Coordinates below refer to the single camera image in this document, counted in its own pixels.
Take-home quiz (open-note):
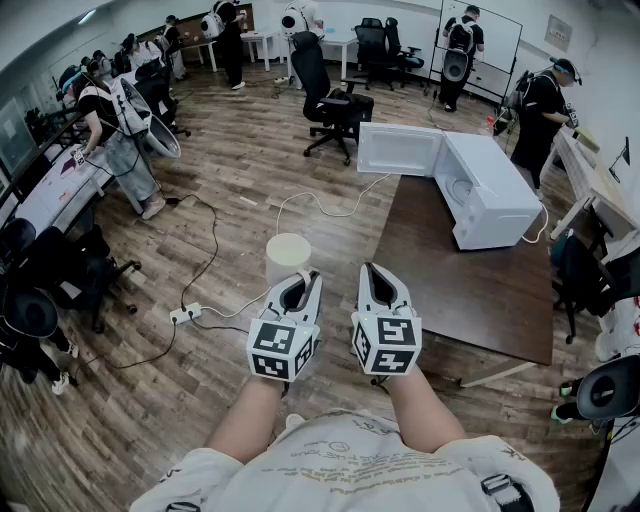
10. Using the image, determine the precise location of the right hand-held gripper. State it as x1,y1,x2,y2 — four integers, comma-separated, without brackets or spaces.
351,262,423,377

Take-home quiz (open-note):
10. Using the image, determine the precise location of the white cylindrical bin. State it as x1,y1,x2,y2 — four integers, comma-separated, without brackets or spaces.
265,232,313,289

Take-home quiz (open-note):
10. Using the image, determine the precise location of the whiteboard on stand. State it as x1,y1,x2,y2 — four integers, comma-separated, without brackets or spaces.
428,0,524,103

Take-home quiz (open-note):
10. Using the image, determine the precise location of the white power cable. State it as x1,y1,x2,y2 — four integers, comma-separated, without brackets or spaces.
199,172,392,319
518,201,550,245

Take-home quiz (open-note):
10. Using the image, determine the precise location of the white round backpack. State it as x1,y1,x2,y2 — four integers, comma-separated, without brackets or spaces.
199,9,227,42
280,8,304,37

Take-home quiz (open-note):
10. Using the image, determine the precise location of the white desk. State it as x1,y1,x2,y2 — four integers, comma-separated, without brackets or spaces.
0,143,147,237
241,30,284,72
319,27,362,82

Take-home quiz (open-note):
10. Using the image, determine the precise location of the white table leg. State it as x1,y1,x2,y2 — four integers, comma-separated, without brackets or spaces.
458,359,539,389

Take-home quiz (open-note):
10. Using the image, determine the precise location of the black office chair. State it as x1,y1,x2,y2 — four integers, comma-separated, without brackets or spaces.
291,30,375,167
353,17,389,92
28,223,144,335
383,17,426,90
133,63,193,140
551,228,619,346

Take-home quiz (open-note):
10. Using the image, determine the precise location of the red white checked cloth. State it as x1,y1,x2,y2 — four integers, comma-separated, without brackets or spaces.
596,296,640,363

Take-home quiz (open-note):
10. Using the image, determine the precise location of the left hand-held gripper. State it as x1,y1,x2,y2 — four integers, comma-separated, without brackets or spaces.
246,269,325,384

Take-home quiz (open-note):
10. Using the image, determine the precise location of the person's left forearm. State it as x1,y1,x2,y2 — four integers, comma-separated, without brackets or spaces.
207,372,287,465

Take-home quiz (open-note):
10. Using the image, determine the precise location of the black desk stand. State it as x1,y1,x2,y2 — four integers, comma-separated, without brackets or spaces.
608,135,633,185

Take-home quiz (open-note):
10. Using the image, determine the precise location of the white hard-shell backpack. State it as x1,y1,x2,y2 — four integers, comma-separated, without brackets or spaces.
112,77,183,161

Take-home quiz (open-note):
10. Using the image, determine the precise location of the black grey backpack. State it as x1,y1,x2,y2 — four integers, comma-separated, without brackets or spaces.
441,18,476,84
575,354,640,422

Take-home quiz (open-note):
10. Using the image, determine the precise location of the white microwave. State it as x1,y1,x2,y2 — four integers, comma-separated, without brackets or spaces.
356,121,545,252

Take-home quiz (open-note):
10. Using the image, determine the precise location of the person's white printed shirt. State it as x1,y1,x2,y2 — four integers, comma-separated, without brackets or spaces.
129,407,561,512

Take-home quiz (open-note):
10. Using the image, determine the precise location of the grey wall panel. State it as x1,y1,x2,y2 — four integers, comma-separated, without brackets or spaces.
545,13,573,53

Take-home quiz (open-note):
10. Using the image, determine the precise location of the black floor cable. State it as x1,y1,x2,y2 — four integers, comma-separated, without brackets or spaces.
73,319,251,374
164,193,220,309

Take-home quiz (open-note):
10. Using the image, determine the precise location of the light wooden desk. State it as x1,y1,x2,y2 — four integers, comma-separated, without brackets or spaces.
548,126,640,242

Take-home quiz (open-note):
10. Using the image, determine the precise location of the person's right forearm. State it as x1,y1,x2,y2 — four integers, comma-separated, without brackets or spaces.
387,366,469,454

